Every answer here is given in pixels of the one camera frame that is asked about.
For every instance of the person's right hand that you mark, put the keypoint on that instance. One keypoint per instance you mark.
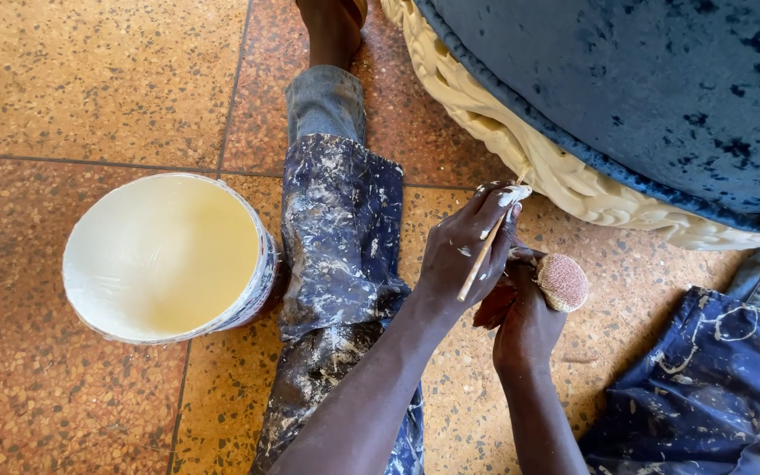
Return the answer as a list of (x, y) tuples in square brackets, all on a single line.
[(525, 330)]

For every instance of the person's left hand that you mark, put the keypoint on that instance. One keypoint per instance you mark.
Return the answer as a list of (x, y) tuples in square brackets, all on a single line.
[(456, 254)]

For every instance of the person's right fingers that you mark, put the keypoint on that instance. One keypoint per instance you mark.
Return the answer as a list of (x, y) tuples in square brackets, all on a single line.
[(524, 264)]

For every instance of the thin wooden paint brush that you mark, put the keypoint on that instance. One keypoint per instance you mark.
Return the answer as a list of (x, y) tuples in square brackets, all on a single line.
[(480, 262)]

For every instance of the round pink sanding sponge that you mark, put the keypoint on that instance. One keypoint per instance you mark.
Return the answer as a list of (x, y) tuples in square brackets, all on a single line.
[(563, 282)]

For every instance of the person's left leg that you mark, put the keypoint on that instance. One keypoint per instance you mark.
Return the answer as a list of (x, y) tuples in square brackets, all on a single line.
[(340, 218)]

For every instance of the person's leg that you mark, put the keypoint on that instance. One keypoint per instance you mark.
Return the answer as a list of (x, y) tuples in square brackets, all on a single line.
[(716, 389), (340, 218)]

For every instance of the blue velvet seat upholstery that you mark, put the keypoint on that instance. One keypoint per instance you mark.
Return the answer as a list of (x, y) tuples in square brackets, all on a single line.
[(637, 86)]

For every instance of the person's right leg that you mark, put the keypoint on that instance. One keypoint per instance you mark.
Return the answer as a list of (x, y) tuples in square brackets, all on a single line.
[(716, 389)]

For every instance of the bucket of cream paint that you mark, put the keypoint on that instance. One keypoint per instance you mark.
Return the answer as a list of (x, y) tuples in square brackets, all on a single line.
[(165, 257)]

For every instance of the cream carved furniture frame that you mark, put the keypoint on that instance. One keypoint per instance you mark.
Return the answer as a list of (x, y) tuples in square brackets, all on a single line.
[(551, 168)]

